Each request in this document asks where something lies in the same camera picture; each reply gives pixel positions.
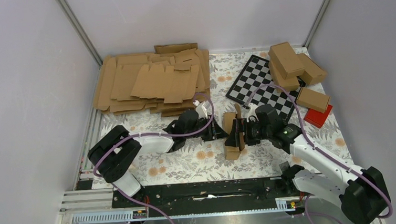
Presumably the black white chessboard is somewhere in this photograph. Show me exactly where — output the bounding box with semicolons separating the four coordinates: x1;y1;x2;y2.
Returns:
223;50;308;127

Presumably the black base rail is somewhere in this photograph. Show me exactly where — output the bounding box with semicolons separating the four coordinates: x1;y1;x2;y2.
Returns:
111;176;307;218

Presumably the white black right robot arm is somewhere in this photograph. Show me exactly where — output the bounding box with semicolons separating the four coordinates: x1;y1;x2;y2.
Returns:
225;104;393;224

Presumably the cardboard box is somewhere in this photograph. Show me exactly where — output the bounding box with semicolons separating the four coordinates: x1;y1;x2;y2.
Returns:
298;53;328;85
296;87;331;113
269;61;300;91
223;104;245;160
268;42;305;79

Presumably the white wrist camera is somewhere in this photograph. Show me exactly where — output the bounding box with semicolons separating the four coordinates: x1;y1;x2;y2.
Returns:
244;103;258;121
193;100;212;119

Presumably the stack of flat cardboard sheets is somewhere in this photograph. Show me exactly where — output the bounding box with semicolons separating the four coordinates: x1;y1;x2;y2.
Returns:
92;43;214;117

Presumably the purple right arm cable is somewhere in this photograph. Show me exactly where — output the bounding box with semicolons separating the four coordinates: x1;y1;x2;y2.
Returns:
241;74;395;224

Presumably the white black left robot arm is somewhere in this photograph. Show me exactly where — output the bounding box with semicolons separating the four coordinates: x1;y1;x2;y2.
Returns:
87;110;228;207

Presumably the aluminium frame rail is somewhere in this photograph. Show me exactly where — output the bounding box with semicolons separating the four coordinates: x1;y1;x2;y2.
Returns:
59;168;374;224

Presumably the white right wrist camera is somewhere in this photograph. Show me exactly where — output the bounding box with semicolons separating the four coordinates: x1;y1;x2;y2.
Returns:
244;103;258;121

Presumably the red flat block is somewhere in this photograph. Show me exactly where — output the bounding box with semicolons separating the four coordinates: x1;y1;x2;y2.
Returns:
304;104;333;128

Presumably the cardboard box on red block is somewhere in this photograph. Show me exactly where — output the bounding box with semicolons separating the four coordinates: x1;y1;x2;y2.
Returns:
296;87;331;113

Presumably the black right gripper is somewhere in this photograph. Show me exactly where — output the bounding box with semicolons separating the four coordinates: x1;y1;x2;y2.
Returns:
222;116;273;148

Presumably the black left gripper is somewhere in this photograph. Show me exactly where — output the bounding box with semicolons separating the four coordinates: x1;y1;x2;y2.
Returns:
183;114;228;144

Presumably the floral patterned tablecloth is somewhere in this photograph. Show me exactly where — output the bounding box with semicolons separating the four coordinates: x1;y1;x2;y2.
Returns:
99;51;353;186

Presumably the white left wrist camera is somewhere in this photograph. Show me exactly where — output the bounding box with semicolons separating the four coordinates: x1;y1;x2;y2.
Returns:
193;100;212;119

